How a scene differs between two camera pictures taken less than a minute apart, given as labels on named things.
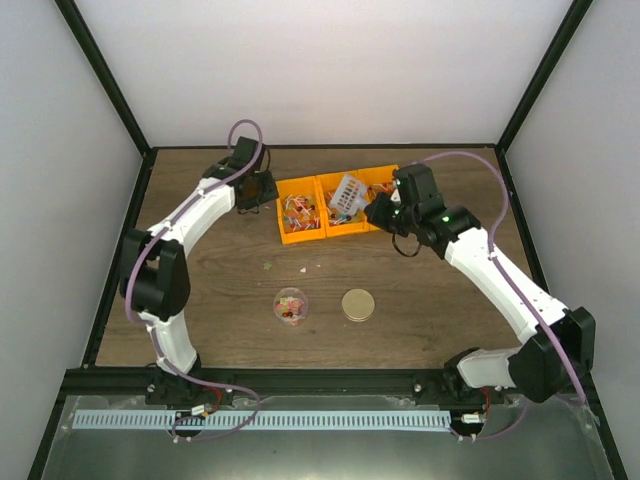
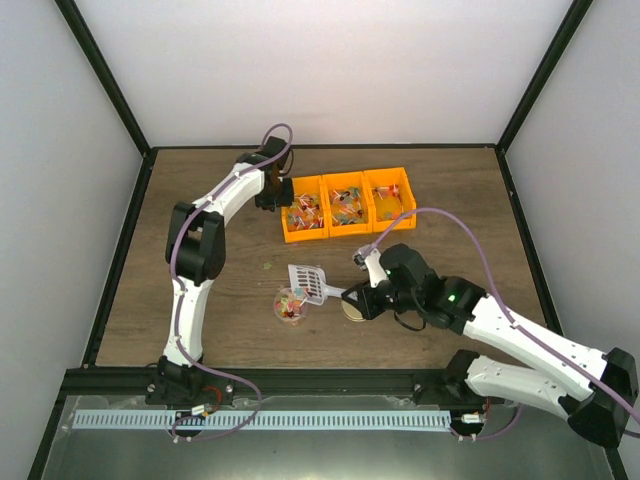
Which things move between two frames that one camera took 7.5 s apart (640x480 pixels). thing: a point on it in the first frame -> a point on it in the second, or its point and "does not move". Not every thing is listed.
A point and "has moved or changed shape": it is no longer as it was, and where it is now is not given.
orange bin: [336, 223] does not move
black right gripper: [374, 212] -> [364, 302]
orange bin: [378, 180] has moved or changed shape
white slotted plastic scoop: [350, 195] -> [313, 281]
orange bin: [300, 209] does not move
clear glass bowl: [290, 306] does not move
